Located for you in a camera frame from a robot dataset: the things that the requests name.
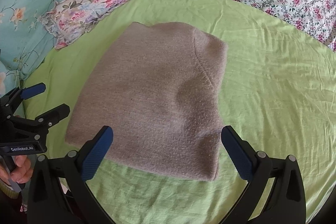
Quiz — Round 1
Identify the pastel floral pillow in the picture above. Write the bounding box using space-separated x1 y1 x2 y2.
39 0 129 50

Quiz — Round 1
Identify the person's left hand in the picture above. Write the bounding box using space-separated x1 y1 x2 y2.
0 155 33 185

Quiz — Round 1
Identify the beige knit sweater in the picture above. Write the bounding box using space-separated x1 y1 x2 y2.
65 22 228 181

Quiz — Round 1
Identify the green bed sheet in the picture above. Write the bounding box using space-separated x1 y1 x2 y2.
24 0 335 223

